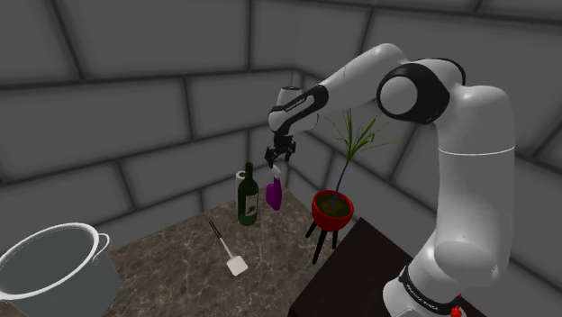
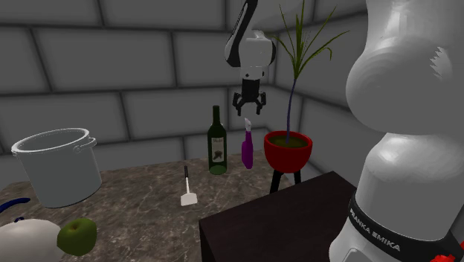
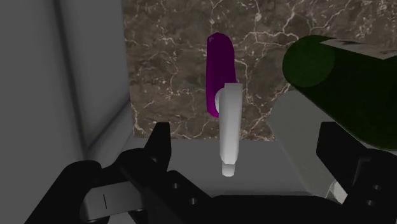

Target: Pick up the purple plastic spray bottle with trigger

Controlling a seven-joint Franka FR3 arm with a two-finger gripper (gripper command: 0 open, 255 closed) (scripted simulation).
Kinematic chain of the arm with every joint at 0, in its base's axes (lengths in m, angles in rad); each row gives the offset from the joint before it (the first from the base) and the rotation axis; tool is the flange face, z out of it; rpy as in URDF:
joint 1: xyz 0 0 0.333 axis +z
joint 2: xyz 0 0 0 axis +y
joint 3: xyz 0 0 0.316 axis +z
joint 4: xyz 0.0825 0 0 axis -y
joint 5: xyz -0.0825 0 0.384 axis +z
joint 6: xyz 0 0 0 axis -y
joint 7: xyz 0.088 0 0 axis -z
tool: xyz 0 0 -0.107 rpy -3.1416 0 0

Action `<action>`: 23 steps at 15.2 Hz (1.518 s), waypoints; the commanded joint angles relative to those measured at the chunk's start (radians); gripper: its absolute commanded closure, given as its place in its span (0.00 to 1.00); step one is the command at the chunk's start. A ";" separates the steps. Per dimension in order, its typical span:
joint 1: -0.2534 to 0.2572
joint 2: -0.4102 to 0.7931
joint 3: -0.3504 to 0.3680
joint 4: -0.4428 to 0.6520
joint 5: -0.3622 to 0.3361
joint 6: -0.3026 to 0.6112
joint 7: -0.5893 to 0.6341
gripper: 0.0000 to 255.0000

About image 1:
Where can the white paper towel roll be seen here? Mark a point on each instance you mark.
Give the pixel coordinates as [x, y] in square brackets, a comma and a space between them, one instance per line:
[239, 180]

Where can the green wine bottle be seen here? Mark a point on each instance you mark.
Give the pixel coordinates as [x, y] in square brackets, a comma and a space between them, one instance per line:
[248, 200]

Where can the red potted plant on legs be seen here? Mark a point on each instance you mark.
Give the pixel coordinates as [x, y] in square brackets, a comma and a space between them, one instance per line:
[332, 210]

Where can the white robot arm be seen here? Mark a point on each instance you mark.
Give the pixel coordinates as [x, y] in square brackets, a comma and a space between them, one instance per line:
[474, 175]

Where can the grey metal pot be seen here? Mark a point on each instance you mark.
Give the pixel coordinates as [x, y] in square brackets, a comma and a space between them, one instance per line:
[52, 272]

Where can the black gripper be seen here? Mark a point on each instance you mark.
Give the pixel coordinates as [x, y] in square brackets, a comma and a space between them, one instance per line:
[283, 143]

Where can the purple spray bottle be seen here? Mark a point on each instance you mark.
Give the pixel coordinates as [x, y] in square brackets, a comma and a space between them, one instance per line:
[274, 193]

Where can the dark robot stand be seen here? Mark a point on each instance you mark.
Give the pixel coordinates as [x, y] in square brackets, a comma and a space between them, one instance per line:
[351, 272]

